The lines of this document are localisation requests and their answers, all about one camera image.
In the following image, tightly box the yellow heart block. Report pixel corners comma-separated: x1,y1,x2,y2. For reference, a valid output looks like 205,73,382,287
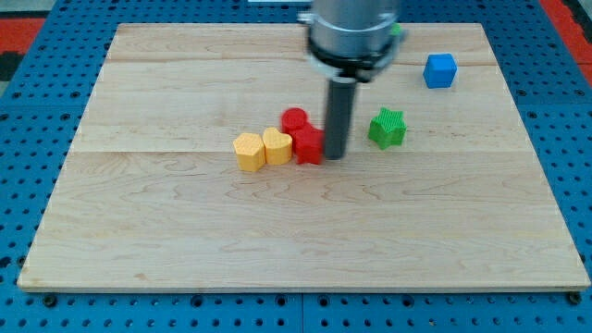
263,127,292,166

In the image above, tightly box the red star block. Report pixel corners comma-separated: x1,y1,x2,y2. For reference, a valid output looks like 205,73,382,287
290,124,325,165

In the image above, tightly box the small green block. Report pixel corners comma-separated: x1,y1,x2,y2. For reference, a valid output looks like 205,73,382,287
390,22,403,36

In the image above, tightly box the yellow pentagon block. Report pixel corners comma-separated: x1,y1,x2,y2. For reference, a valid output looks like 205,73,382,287
233,132,265,172

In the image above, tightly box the red cylinder block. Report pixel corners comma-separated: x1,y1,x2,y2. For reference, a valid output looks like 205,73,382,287
280,107,308,134

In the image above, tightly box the wooden board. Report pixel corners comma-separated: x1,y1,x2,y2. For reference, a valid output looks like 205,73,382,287
18,23,590,293

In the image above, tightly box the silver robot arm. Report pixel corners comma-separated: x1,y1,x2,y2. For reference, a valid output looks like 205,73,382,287
297,0,403,83

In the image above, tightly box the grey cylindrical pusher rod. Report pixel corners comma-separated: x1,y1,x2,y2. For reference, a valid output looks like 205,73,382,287
324,77,357,160

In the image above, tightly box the green star block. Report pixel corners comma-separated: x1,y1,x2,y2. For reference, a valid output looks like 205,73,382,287
368,107,407,150

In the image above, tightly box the blue cube block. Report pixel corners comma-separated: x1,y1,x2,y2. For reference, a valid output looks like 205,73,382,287
423,54,457,89

